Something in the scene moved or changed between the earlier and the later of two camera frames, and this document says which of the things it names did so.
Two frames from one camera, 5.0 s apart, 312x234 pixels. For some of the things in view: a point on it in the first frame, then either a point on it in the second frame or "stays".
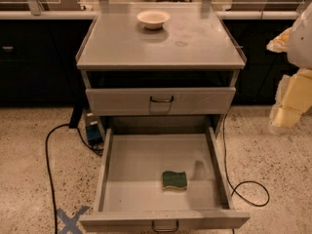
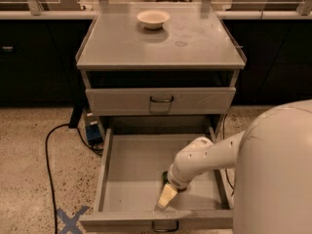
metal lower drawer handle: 166,231 stays
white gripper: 301,46 → 177,178
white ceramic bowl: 153,19 stays
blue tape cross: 70,223 stays
